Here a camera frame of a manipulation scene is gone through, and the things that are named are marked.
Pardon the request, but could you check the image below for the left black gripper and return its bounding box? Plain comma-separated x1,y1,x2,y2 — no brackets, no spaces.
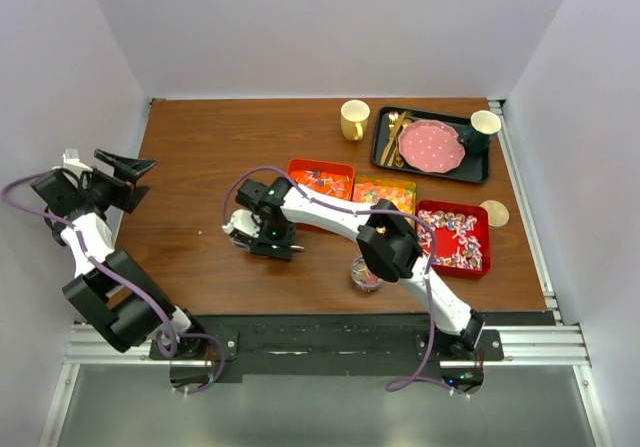
79,151,155,214

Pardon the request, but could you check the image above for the orange tray of candies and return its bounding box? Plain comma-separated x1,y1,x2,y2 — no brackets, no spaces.
286,158,355,201

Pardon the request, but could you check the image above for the clear plastic jar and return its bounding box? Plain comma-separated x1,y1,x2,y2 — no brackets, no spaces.
351,256,383,293

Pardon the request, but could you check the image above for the gold tin of gummies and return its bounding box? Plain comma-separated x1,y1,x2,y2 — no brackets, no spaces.
352,175,417,215

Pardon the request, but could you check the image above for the red tray of lollipops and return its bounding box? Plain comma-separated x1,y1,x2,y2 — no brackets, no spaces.
416,200,492,280

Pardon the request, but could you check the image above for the gold jar lid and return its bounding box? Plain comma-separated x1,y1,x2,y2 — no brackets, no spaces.
480,199,510,228

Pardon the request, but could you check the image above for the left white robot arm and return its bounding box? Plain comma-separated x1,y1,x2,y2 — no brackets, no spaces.
31,149,208,359

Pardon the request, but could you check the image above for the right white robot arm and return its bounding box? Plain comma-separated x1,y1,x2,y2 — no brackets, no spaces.
222,177,484,360

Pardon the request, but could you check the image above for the yellow mug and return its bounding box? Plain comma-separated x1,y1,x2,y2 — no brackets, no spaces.
340,100,370,141

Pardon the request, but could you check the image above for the gold fork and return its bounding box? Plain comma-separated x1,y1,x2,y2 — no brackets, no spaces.
380,111,400,165

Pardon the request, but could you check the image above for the gold knife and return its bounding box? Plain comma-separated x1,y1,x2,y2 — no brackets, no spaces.
385,111,408,165

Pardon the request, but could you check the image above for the pink dotted plate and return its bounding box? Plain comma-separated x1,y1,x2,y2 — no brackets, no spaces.
397,120,465,174

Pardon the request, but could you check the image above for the dark green mug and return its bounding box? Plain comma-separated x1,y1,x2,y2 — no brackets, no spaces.
458,110,502,155

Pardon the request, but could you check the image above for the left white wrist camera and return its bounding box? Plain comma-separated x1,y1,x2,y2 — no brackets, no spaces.
62,148,93,176

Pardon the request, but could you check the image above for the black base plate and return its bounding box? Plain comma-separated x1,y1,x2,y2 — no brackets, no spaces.
170,312,554,392

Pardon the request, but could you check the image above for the aluminium frame rail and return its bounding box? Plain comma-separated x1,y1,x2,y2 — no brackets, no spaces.
63,325,591,366

